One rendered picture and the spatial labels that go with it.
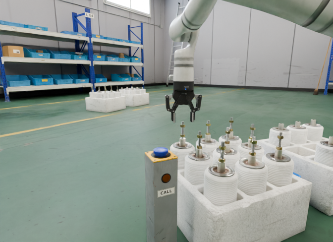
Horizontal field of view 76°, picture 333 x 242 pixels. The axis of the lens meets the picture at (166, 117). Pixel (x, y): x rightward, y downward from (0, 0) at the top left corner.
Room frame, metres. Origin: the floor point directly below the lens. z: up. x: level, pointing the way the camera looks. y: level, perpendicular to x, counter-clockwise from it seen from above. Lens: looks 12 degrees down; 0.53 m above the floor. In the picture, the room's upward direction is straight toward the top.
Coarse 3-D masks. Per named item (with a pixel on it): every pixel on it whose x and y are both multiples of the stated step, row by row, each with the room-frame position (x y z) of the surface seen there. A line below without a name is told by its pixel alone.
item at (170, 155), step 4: (148, 152) 0.55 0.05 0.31; (152, 152) 0.55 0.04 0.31; (168, 152) 0.55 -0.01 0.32; (148, 156) 0.53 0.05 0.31; (152, 156) 0.52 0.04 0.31; (156, 156) 0.52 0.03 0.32; (164, 156) 0.52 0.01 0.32; (168, 156) 0.52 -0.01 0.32; (172, 156) 0.52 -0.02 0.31; (176, 156) 0.52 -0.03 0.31; (152, 160) 0.50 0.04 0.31; (156, 160) 0.50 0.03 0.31; (160, 160) 0.50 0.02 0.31; (164, 160) 0.50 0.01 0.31
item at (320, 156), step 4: (320, 144) 0.80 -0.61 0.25; (316, 148) 0.82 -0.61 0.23; (320, 148) 0.79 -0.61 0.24; (324, 148) 0.78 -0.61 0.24; (328, 148) 0.77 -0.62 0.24; (332, 148) 0.76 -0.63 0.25; (316, 152) 0.81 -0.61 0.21; (320, 152) 0.79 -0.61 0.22; (324, 152) 0.78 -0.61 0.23; (328, 152) 0.77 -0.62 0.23; (332, 152) 0.76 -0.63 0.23; (316, 156) 0.81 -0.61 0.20; (320, 156) 0.79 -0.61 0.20; (324, 156) 0.77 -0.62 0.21; (328, 156) 0.76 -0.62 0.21; (332, 156) 0.76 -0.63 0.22; (316, 160) 0.80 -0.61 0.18; (320, 160) 0.78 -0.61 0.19; (324, 160) 0.77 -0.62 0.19; (328, 160) 0.76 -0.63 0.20; (332, 160) 0.76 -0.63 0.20; (324, 164) 0.77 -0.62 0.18; (328, 164) 0.76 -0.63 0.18; (332, 164) 0.76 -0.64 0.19
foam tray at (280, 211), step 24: (192, 192) 0.57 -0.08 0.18; (240, 192) 0.57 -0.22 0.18; (264, 192) 0.57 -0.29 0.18; (288, 192) 0.58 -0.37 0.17; (192, 216) 0.56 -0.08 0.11; (216, 216) 0.47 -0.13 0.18; (240, 216) 0.50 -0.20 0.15; (264, 216) 0.54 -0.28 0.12; (288, 216) 0.59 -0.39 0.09; (192, 240) 0.56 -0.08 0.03; (216, 240) 0.47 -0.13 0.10; (240, 240) 0.51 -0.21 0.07; (264, 240) 0.55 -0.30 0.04
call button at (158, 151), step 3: (159, 147) 0.55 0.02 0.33; (162, 147) 0.55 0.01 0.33; (165, 147) 0.55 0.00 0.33; (156, 150) 0.53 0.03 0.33; (159, 150) 0.53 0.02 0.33; (162, 150) 0.53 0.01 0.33; (165, 150) 0.53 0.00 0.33; (156, 153) 0.52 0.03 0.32; (159, 153) 0.52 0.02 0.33; (162, 153) 0.52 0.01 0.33; (165, 153) 0.52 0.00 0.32; (159, 156) 0.52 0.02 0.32; (162, 156) 0.52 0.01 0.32
